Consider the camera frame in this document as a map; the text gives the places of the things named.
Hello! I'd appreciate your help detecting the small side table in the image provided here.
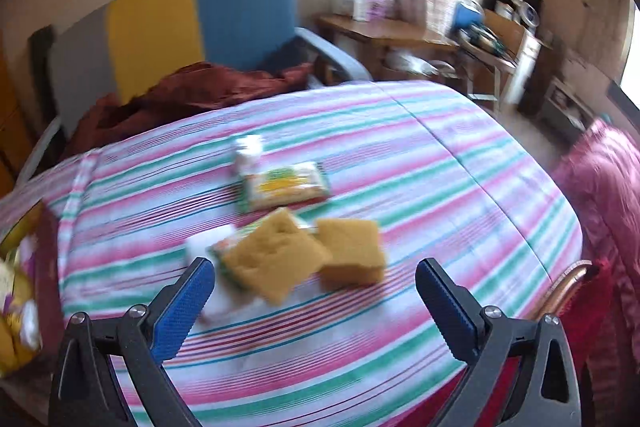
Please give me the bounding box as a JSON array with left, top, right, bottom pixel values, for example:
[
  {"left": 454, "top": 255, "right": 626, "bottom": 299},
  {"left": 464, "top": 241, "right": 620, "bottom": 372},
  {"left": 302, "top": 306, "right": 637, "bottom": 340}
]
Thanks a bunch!
[{"left": 457, "top": 24, "right": 521, "bottom": 112}]

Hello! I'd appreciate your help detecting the bamboo chair back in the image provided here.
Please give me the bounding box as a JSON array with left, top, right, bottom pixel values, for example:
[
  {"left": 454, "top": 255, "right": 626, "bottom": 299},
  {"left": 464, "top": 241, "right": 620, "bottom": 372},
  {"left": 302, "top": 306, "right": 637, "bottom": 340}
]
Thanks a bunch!
[{"left": 537, "top": 259, "right": 596, "bottom": 323}]

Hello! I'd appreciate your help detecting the dark storage shelf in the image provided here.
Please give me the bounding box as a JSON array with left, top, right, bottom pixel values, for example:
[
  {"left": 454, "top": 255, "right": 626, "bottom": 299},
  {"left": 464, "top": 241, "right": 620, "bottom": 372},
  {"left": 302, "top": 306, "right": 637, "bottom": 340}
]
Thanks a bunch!
[{"left": 482, "top": 0, "right": 556, "bottom": 118}]

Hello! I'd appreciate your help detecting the pink blanket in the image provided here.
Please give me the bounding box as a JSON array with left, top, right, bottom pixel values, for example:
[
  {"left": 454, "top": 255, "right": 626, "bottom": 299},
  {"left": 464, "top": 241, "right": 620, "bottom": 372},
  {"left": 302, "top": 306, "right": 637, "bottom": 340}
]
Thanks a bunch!
[{"left": 550, "top": 119, "right": 640, "bottom": 427}]

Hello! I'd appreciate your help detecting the small white bottle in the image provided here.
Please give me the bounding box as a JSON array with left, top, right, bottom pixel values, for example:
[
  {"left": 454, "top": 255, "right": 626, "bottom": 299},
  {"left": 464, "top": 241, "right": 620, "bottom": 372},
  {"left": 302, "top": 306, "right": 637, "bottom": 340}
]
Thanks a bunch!
[{"left": 234, "top": 134, "right": 265, "bottom": 178}]

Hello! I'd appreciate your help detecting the white sponge block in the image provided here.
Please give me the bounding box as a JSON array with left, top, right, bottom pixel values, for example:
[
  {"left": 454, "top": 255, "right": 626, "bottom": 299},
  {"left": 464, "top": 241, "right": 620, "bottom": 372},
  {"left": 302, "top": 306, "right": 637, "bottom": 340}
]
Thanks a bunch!
[{"left": 185, "top": 224, "right": 241, "bottom": 323}]

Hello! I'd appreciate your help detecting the wooden desk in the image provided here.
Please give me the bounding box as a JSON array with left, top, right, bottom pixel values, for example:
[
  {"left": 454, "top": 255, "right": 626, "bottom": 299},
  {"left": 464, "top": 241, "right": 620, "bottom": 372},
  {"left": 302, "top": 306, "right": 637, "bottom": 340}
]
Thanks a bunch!
[{"left": 317, "top": 14, "right": 461, "bottom": 80}]

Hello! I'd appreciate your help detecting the grey yellow blue chair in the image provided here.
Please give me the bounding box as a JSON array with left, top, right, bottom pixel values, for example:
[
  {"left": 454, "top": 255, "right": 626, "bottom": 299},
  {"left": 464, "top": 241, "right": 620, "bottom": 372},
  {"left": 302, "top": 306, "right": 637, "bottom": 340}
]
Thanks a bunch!
[{"left": 15, "top": 0, "right": 373, "bottom": 188}]

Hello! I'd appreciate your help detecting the wooden wardrobe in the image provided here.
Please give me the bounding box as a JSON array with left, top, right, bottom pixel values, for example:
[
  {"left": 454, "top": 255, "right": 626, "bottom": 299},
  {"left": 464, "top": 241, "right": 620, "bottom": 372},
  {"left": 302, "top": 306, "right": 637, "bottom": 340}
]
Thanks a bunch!
[{"left": 0, "top": 32, "right": 36, "bottom": 198}]

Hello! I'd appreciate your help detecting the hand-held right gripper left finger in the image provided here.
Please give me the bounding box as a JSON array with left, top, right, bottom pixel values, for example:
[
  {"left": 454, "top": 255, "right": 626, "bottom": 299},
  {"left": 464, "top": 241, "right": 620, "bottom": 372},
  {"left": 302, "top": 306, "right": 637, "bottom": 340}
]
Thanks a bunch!
[{"left": 48, "top": 257, "right": 217, "bottom": 427}]

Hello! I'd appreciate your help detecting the dark red cloth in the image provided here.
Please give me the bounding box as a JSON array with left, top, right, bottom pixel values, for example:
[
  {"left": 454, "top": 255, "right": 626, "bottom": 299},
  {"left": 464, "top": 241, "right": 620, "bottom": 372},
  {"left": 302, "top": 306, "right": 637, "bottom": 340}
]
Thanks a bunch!
[{"left": 62, "top": 61, "right": 316, "bottom": 158}]

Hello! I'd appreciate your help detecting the blue container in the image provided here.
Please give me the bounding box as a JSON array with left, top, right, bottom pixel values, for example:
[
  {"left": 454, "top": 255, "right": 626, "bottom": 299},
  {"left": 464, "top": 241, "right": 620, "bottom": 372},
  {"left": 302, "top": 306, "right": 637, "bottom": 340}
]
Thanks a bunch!
[{"left": 454, "top": 0, "right": 483, "bottom": 30}]

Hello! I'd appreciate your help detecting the pink box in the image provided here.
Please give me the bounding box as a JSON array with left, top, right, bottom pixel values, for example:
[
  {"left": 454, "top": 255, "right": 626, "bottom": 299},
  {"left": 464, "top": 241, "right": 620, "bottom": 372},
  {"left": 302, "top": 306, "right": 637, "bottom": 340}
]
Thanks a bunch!
[{"left": 367, "top": 0, "right": 396, "bottom": 20}]

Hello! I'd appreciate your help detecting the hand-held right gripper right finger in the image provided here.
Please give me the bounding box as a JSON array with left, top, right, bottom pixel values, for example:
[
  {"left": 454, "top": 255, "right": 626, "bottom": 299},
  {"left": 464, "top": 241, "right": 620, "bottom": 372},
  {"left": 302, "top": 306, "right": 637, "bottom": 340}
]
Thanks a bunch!
[{"left": 415, "top": 258, "right": 583, "bottom": 427}]

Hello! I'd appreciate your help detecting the pink green striped tablecloth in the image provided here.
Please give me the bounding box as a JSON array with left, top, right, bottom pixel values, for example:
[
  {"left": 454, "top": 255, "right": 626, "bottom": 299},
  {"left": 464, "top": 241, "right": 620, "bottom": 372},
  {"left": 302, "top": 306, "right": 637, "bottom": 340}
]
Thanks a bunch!
[{"left": 0, "top": 79, "right": 586, "bottom": 427}]

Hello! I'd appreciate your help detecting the yellow sponge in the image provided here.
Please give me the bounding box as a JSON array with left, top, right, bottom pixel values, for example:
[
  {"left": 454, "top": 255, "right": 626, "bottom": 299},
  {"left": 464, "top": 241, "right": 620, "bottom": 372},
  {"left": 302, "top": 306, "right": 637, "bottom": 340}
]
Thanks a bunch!
[
  {"left": 315, "top": 218, "right": 387, "bottom": 292},
  {"left": 220, "top": 207, "right": 333, "bottom": 307}
]

